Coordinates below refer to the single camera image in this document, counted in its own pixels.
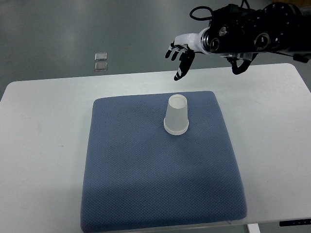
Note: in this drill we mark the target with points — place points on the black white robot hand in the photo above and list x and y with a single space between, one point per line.
190 41

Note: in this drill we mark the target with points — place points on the white paper cup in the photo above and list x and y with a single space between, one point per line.
175 132
176 117

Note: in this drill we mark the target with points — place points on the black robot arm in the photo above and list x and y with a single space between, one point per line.
239 34

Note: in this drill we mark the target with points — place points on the upper metal floor plate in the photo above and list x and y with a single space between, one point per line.
100 56

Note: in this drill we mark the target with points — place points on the metal floor plate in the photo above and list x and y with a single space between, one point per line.
101 66
100 56

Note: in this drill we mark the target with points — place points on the white paper cup on mat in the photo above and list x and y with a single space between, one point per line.
175 132

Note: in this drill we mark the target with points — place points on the lower metal floor plate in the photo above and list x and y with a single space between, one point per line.
101 66

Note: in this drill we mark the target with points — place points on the blue textured cushion mat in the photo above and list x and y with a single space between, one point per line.
139 176

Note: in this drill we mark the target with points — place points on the white table leg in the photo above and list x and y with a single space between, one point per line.
253 228

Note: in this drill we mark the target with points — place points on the black desk control panel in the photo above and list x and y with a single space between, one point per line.
297 222

